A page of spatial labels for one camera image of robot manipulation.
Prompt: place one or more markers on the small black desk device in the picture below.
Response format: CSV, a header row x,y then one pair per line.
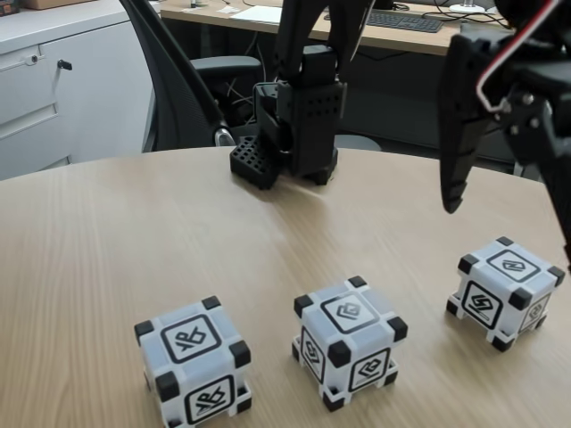
x,y
383,4

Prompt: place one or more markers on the white paper sheet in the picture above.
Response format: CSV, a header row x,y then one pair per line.
x,y
254,14

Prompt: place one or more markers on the white cube layered squares glyph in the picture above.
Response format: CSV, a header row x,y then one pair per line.
x,y
348,339

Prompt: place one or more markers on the dark computer keyboard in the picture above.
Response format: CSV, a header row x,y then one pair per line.
x,y
401,22

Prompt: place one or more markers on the white cube crossed glyph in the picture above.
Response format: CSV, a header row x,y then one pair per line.
x,y
192,356

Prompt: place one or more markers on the black mesh office chair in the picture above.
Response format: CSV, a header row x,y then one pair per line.
x,y
178,98

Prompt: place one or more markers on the white cube lightning glyph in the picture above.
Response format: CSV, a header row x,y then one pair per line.
x,y
504,290

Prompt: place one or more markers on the white filing cabinet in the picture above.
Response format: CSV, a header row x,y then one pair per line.
x,y
89,111

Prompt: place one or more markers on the white round monitor base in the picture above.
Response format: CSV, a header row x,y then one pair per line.
x,y
466,6

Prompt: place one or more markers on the brown cardboard box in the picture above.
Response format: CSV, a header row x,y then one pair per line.
x,y
53,3

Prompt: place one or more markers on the black cabinet key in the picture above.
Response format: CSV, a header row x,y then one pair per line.
x,y
64,64

